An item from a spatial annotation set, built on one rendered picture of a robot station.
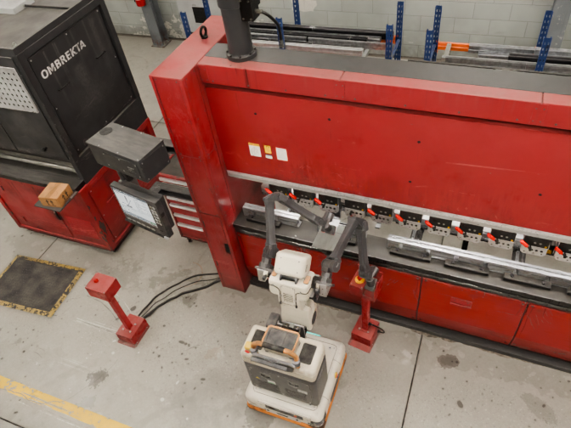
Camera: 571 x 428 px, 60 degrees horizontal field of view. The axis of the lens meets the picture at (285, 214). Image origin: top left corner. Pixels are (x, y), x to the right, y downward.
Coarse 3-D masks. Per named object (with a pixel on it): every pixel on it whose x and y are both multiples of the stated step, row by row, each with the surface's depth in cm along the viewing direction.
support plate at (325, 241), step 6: (342, 228) 376; (318, 234) 374; (324, 234) 374; (330, 234) 373; (336, 234) 372; (318, 240) 370; (324, 240) 370; (330, 240) 369; (336, 240) 368; (312, 246) 367; (318, 246) 366; (324, 246) 366; (330, 246) 365
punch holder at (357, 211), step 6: (348, 204) 354; (354, 204) 352; (360, 204) 350; (366, 204) 355; (348, 210) 358; (354, 210) 356; (360, 210) 354; (366, 210) 362; (354, 216) 361; (360, 216) 358
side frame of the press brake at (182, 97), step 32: (224, 32) 339; (192, 64) 314; (160, 96) 320; (192, 96) 317; (192, 128) 330; (192, 160) 355; (192, 192) 383; (224, 192) 385; (256, 192) 442; (224, 224) 397; (224, 256) 433
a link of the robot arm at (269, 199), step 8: (280, 192) 333; (264, 200) 333; (272, 200) 331; (272, 208) 332; (272, 216) 333; (272, 224) 333; (272, 232) 333; (272, 240) 333; (264, 248) 338; (272, 248) 331; (272, 256) 332
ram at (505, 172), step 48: (240, 96) 321; (288, 96) 308; (240, 144) 354; (288, 144) 336; (336, 144) 319; (384, 144) 304; (432, 144) 290; (480, 144) 278; (528, 144) 267; (384, 192) 333; (432, 192) 316; (480, 192) 302; (528, 192) 288
